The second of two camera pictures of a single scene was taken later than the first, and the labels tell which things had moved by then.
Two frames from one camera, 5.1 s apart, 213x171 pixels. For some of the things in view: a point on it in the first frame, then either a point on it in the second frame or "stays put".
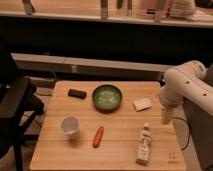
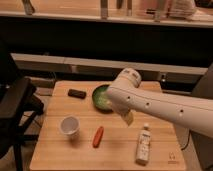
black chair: [18, 106] stays put
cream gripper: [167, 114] → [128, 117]
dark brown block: [77, 93] stays put
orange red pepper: [98, 137] stays put
